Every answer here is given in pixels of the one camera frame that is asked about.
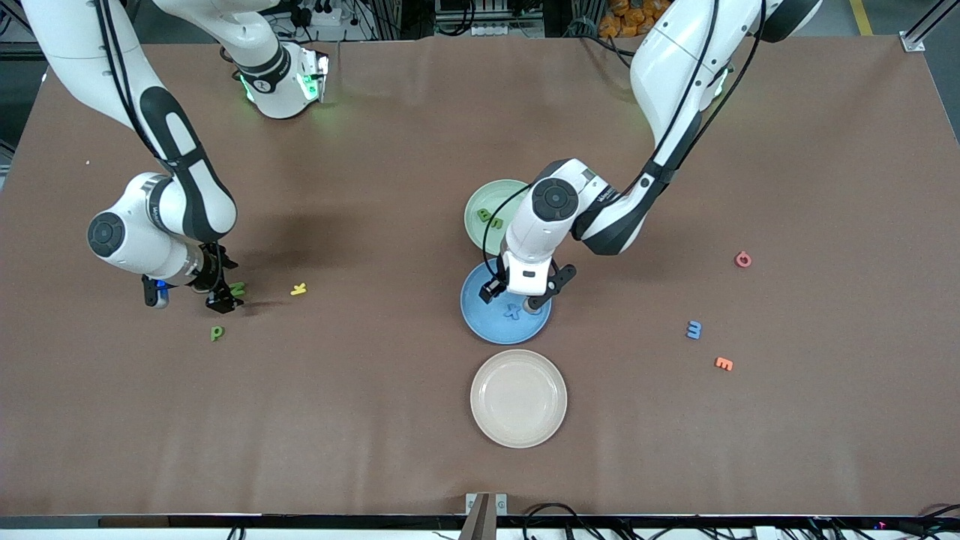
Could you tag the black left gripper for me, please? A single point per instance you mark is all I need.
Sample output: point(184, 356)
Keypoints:
point(492, 289)

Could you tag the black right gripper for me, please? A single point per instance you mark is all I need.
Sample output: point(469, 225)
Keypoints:
point(212, 275)

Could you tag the blue letter X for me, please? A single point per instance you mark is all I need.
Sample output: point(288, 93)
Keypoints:
point(512, 312)

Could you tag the green letter B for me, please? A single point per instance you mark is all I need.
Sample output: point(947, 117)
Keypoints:
point(484, 216)

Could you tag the blue letter m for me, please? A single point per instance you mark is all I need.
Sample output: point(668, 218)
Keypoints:
point(694, 329)

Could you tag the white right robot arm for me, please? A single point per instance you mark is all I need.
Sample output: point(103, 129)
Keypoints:
point(150, 255)

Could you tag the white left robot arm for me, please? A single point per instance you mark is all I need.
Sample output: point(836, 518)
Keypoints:
point(675, 60)

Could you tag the green letter p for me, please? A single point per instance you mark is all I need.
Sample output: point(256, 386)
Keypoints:
point(217, 332)

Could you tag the blue plate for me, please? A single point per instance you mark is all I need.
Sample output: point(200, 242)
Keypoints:
point(487, 326)

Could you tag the light green plate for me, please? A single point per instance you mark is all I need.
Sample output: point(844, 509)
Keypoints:
point(476, 232)

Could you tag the yellow letter K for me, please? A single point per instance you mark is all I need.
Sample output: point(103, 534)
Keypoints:
point(298, 289)

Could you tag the beige plate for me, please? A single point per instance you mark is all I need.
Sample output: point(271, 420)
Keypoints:
point(518, 398)

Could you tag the orange letter E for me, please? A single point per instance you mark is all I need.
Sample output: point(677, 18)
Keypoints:
point(724, 364)

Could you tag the red letter G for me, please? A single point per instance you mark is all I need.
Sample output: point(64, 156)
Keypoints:
point(742, 259)

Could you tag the long white power strip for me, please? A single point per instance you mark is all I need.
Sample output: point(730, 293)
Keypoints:
point(506, 30)

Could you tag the white power strip with plugs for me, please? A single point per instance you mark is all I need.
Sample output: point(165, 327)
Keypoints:
point(319, 15)

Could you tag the orange bag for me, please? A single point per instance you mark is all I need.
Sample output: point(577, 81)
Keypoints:
point(630, 19)

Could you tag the black table edge rail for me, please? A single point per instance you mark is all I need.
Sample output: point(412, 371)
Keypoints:
point(225, 521)

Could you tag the grey metal bracket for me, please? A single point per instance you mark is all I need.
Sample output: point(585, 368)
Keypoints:
point(486, 514)

